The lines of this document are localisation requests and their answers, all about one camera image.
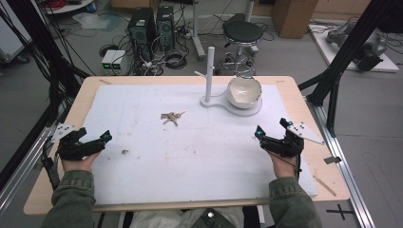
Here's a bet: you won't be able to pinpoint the black round stool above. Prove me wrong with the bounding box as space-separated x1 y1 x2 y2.
218 20 265 77

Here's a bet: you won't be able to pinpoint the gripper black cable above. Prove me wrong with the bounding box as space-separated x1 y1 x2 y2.
40 139 63 192
275 151 302 182

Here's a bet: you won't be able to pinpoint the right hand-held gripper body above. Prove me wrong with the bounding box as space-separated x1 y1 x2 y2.
259 122 326 159

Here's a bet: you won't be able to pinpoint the black metal frame post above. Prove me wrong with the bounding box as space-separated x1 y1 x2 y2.
0 0 91 127
297 0 400 139

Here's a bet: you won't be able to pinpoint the coiled black floor cables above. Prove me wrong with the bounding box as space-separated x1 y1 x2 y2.
163 49 188 70

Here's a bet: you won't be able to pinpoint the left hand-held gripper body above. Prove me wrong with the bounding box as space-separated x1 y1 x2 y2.
51 123 106 162

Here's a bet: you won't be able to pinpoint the white floor board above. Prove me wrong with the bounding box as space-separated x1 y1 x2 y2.
308 23 400 74

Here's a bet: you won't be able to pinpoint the grey machine on board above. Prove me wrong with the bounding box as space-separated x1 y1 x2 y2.
325 22 389 72

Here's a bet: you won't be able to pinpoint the person's right hand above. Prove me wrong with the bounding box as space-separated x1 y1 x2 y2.
267 149 300 181

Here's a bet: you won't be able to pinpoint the narrow black computer tower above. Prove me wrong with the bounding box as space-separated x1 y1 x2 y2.
155 5 176 52

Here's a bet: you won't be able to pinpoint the white ceramic bowl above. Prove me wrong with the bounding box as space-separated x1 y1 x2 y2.
226 76 263 110

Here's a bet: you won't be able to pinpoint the white stand with pole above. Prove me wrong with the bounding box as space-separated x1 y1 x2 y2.
194 46 263 118

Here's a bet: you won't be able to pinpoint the large black computer tower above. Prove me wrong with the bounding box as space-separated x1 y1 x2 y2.
127 7 157 63

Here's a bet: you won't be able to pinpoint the person's left hand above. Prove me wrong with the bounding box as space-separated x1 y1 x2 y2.
60 151 102 174

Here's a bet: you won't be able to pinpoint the white power supply unit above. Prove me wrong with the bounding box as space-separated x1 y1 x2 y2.
111 49 126 73
101 49 118 72

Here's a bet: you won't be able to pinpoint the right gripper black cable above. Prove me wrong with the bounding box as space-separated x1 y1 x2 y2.
275 151 302 182

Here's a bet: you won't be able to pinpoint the bunch of keys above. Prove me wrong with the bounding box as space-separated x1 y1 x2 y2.
160 109 187 127

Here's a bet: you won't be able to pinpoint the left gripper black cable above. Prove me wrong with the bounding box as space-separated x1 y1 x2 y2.
40 139 63 192

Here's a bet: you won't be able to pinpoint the white stand leg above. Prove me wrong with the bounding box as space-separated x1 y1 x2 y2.
189 0 207 62

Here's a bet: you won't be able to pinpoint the long wooden stick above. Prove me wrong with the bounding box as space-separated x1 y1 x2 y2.
313 175 337 198

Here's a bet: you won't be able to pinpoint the white foam mat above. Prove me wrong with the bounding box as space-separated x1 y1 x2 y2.
80 83 319 206

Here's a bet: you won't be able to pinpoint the brown cardboard box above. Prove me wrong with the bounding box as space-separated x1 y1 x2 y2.
271 0 319 40

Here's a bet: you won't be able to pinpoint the grey tape piece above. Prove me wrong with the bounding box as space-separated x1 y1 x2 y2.
323 155 343 165

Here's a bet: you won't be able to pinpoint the aluminium rail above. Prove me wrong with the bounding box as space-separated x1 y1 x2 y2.
304 96 376 228
0 125 56 217

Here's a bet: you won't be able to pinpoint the person's lap in pants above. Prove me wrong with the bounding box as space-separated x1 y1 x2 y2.
128 206 245 228

